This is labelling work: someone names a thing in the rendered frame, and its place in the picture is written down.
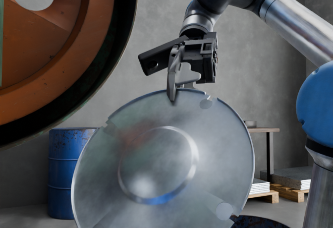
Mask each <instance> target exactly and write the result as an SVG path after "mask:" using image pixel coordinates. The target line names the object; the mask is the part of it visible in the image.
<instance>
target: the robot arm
mask: <svg viewBox="0 0 333 228"><path fill-rule="evenodd" d="M228 5H232V6H235V7H239V8H242V9H246V10H249V11H251V12H253V13H255V14H256V15H257V16H258V17H259V18H261V19H262V20H263V21H264V22H265V23H267V24H268V25H269V26H270V27H271V28H272V29H274V30H275V31H276V32H277V33H278V34H279V35H281V36H282V37H283V38H284V39H285V40H287V41H288V42H289V43H290V44H291V45H292V46H294V47H295V48H296V49H297V50H298V51H299V52H301V53H302V54H303V55H304V56H305V57H306V58H307V59H308V60H310V61H311V62H312V63H313V64H314V65H315V66H317V67H318V68H317V69H316V70H315V71H314V72H312V73H311V74H310V75H309V76H308V77H307V78H306V80H305V81H304V83H303V84H302V86H301V88H300V90H299V93H298V96H297V100H296V114H297V118H298V121H299V122H301V124H302V129H303V130H304V132H305V133H306V134H307V137H306V143H305V148H306V149H307V151H308V152H309V153H310V155H311V156H312V157H313V159H314V164H313V170H312V175H311V181H310V187H309V193H308V199H307V204H306V210H305V216H304V222H303V227H302V228H333V26H332V25H331V24H329V23H328V22H326V21H325V20H323V19H322V18H321V17H319V16H318V15H316V14H315V13H314V12H312V11H311V10H309V9H308V8H306V7H305V6H303V5H302V4H300V3H299V2H298V1H296V0H192V1H191V2H190V4H189V5H188V7H187V9H186V12H185V17H184V21H183V24H182V26H181V29H180V32H179V38H177V39H174V40H172V41H170V42H167V43H165V44H163V45H160V46H158V47H155V48H153V49H151V50H148V51H146V52H144V53H141V54H139V55H138V59H139V62H140V64H141V67H142V70H143V72H144V74H145V75H146V76H149V75H151V74H154V73H156V72H158V71H160V70H163V69H165V68H167V67H168V69H167V71H168V73H167V87H166V94H167V96H168V98H169V100H170V101H171V102H174V99H175V95H176V88H190V89H196V88H194V87H193V85H194V82H196V84H205V83H215V81H216V72H217V63H218V54H217V51H216V49H218V39H217V31H216V32H213V30H214V24H215V23H216V21H217V20H218V19H219V17H220V16H221V14H222V13H223V12H224V11H225V9H226V8H227V6H228ZM196 90H199V89H196Z"/></svg>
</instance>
